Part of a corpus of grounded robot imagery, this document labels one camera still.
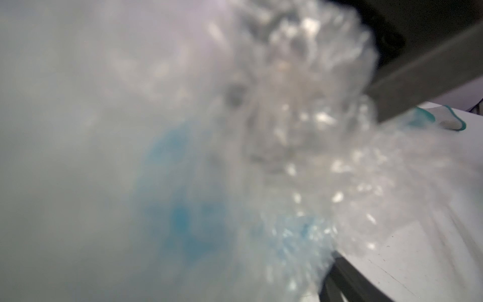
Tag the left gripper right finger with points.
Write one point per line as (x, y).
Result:
(426, 49)

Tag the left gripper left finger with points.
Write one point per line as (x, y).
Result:
(346, 283)

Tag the blue plastic wine glass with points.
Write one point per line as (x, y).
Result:
(212, 247)

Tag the clear bubble wrap sheet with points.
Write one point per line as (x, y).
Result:
(274, 92)

